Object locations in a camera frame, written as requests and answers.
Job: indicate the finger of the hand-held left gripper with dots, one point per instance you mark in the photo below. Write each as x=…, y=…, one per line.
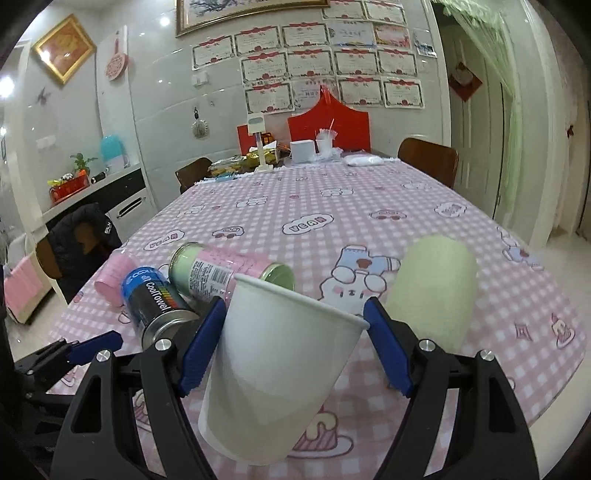
x=94, y=345

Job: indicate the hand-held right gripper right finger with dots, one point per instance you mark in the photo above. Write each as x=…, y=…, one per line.
x=388, y=348

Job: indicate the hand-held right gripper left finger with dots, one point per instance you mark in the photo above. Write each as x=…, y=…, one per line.
x=203, y=344

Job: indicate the white paper cup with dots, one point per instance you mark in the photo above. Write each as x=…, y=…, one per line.
x=277, y=364

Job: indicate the pink cup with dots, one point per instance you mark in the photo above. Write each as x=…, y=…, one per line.
x=112, y=278

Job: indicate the pale green cup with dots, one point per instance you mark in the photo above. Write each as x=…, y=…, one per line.
x=434, y=286

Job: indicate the clear plastic cup with straws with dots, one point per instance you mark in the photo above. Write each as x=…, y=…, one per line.
x=324, y=143

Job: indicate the blue can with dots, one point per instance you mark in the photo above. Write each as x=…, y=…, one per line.
x=147, y=302

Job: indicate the green and pink can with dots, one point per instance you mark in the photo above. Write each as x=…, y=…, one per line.
x=210, y=272

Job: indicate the pink cushion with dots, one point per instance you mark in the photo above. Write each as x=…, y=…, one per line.
x=25, y=288

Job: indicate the brown wooden chair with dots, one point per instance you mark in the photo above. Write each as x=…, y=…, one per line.
x=191, y=173
x=427, y=159
x=46, y=263

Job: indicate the black jacket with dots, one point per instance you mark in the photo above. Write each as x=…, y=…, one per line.
x=83, y=249

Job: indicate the black and white cabinet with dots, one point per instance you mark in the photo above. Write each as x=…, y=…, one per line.
x=124, y=194

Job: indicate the red basket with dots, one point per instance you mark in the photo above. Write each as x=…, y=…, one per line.
x=69, y=188

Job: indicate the pink checked tablecloth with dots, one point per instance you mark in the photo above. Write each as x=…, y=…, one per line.
x=323, y=203

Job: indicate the black flashlight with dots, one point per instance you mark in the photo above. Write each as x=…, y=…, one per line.
x=99, y=177

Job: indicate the pile of gold snack packets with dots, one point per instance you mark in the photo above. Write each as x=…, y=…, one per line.
x=231, y=167

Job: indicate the small potted plant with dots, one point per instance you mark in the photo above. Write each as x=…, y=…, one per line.
x=82, y=164

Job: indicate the white plastic bag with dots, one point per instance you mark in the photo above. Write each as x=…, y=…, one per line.
x=364, y=159

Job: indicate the light blue humidifier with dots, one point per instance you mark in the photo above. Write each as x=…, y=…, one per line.
x=113, y=150

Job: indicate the white desk lamp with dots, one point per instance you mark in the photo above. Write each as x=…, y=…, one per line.
x=261, y=152

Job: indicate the red box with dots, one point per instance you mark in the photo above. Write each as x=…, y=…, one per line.
x=244, y=138

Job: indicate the white square box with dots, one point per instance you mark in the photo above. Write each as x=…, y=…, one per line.
x=301, y=152

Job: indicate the white door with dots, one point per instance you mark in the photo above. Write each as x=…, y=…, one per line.
x=480, y=152

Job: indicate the red shaped board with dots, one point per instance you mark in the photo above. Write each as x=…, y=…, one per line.
x=346, y=127

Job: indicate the red diamond door decoration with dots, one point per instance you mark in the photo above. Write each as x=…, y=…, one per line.
x=465, y=82

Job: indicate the pale green lace curtain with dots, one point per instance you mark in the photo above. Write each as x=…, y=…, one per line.
x=510, y=92

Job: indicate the gold framed picture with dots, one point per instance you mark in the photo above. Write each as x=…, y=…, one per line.
x=62, y=48

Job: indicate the hanging wall ornament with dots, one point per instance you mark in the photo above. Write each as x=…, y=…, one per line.
x=200, y=128

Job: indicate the bird wall sticker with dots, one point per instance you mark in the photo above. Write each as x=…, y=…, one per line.
x=44, y=95

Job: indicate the white light switch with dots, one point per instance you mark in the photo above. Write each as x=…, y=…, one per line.
x=199, y=80

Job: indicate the pink round wall ornament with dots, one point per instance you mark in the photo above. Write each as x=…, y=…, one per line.
x=115, y=67

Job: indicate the group of wall certificates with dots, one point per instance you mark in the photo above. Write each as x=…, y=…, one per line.
x=309, y=62

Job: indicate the small blue wall card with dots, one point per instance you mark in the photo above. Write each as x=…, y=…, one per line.
x=425, y=45

